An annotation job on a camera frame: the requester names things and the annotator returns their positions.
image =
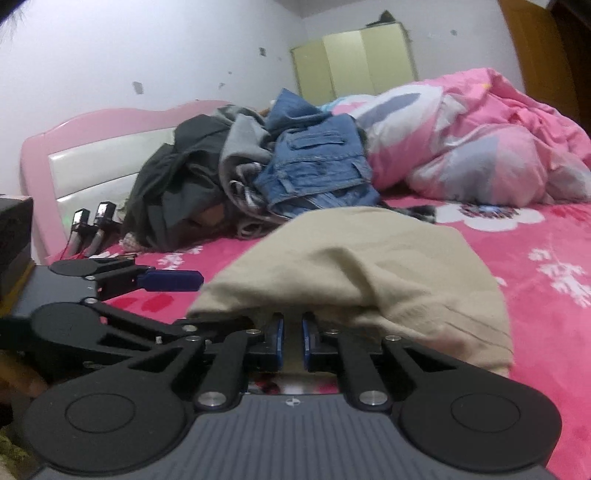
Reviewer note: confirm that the beige knitted cloth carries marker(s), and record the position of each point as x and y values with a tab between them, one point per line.
131	241

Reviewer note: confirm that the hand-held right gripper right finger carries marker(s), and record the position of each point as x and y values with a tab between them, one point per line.
307	344

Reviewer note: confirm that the blue denim jeans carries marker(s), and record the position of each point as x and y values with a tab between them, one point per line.
314	170

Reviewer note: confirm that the pink and grey duvet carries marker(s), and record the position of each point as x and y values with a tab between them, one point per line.
485	138

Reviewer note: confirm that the pale yellow wardrobe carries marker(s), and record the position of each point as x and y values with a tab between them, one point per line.
355	64

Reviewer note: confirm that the dark cloth bundle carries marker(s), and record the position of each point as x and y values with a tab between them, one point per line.
383	19

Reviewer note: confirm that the pink bed headboard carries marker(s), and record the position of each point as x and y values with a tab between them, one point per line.
92	161

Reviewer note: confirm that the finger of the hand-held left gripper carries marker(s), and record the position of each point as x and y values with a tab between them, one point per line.
175	280
138	330

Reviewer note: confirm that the grey hoodie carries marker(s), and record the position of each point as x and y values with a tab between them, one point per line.
240	143

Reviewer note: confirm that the pink floral blanket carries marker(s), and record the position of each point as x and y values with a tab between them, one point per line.
545	323

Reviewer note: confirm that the brown wooden door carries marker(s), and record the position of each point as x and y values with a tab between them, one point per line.
540	46

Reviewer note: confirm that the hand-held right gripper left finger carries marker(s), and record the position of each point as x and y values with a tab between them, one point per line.
278	344

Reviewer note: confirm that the peach cloth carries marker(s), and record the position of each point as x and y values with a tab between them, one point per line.
210	217

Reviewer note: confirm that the dark grey jacket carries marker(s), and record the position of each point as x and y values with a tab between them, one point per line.
175	184

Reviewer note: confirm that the dark blue denim garment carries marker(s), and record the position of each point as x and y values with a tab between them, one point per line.
293	108

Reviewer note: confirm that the person's left hand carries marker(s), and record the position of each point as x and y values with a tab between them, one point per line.
23	376

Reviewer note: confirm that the beige pants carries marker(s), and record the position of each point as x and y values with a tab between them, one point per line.
369	267

